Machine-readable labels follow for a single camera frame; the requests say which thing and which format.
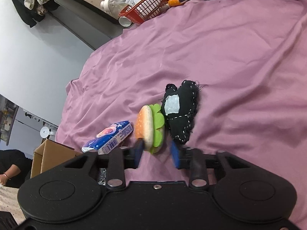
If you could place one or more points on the paper cup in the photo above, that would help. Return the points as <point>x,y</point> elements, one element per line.
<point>125,22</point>

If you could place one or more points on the black stitched fabric pouch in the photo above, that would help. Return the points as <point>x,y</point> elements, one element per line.
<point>179,108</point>

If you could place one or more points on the red plastic basket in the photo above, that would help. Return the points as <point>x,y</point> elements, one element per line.
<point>143,11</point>

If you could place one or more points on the plush hamburger toy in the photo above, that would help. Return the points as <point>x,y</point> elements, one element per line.
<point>149,126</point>

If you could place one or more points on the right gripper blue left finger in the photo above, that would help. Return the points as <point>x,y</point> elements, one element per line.
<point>120,159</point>

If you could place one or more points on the black plastic wrapped bundle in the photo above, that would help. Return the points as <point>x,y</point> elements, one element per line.
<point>102,175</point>

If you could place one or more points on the brown cardboard box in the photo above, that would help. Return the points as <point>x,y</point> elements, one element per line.
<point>50,154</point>

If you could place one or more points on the white tissue pack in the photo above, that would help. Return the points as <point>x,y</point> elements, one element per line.
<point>108,139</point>

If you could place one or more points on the person in black shirt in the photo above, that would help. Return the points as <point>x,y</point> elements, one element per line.
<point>15,168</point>

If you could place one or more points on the pink bed sheet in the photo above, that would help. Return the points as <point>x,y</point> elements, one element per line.
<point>248,58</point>

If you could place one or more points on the white electric kettle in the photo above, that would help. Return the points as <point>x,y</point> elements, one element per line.
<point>46,132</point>

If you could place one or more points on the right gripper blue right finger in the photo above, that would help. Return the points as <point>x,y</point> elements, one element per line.
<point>195,161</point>

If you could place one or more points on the clear plastic bottle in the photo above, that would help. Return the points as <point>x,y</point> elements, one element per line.
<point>113,6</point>

